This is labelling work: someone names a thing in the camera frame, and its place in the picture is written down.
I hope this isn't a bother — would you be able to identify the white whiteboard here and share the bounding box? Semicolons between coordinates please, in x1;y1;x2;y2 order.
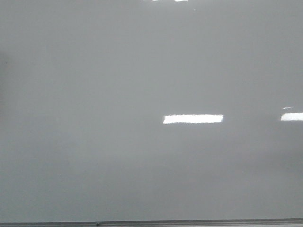
0;0;303;222

